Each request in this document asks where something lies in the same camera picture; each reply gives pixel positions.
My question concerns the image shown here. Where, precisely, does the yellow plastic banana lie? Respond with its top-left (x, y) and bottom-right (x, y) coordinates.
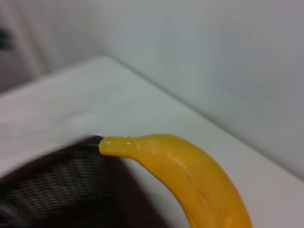
top-left (98, 133), bottom-right (253, 228)

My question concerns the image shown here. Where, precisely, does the dark brown woven basket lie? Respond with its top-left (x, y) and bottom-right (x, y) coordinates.
top-left (0, 134), bottom-right (171, 228)

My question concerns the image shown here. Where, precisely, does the black blurry background object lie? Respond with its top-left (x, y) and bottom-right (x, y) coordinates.
top-left (0, 28), bottom-right (10, 49)

